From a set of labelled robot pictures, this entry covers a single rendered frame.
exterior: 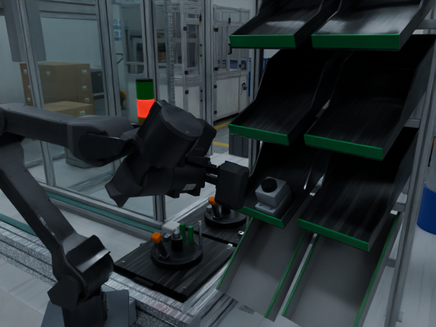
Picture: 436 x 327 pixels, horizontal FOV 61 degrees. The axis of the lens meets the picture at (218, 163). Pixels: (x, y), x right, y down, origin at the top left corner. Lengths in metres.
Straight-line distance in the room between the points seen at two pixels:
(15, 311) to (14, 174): 0.55
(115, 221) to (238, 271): 0.57
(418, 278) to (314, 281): 0.51
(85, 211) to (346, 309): 0.96
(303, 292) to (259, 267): 0.11
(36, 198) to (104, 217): 0.70
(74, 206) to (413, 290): 1.14
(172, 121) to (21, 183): 0.32
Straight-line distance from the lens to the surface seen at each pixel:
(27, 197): 0.66
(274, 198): 0.68
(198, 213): 1.24
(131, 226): 1.25
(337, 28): 0.69
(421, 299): 1.19
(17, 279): 1.26
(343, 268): 0.81
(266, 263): 0.84
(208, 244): 1.07
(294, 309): 0.81
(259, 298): 0.82
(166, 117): 0.43
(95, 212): 1.37
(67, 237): 0.65
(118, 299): 0.76
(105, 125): 0.49
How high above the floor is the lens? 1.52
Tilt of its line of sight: 19 degrees down
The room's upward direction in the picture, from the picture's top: straight up
